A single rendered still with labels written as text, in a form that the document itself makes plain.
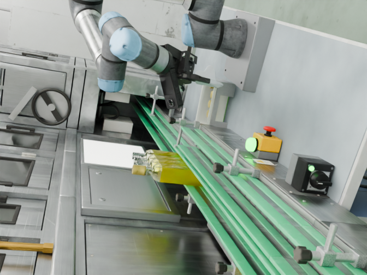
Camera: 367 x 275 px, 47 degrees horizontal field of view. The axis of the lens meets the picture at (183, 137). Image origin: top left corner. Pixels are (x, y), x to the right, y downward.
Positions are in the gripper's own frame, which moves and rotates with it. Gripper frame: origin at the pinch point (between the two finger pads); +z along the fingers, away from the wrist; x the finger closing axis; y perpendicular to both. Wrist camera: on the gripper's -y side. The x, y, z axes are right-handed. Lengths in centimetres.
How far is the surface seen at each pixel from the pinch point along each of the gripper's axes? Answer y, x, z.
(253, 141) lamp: -13.4, -10.9, 14.1
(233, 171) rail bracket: -24.9, -16.0, -2.6
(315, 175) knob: -24.7, -37.4, 0.8
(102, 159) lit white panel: -19, 74, 25
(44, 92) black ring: 17, 129, 22
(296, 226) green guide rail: -37, -41, -14
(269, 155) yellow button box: -16.8, -14.5, 18.6
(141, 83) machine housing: 32, 100, 65
